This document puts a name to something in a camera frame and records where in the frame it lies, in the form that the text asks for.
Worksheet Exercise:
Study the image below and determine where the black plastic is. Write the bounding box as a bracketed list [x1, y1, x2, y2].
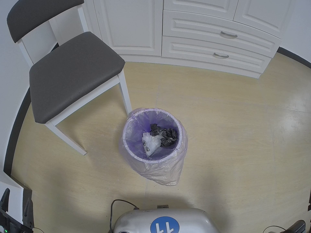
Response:
[149, 123, 178, 147]

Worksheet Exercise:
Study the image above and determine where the white printed wrapper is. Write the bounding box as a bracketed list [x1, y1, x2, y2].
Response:
[142, 132, 163, 159]

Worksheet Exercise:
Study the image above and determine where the white wardrobe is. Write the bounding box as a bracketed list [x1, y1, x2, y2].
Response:
[81, 0, 299, 79]

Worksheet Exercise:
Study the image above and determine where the white chair with grey seat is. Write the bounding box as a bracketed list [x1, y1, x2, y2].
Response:
[7, 0, 133, 156]

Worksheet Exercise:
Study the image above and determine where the purple plastic bag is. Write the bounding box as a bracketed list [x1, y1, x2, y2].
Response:
[119, 107, 188, 186]

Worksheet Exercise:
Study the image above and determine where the white trash bin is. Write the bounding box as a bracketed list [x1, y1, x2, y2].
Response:
[123, 109, 183, 165]

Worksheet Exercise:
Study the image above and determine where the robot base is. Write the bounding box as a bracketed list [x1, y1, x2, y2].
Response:
[114, 204, 220, 233]

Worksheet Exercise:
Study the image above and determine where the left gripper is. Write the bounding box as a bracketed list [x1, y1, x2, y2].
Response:
[0, 188, 34, 233]

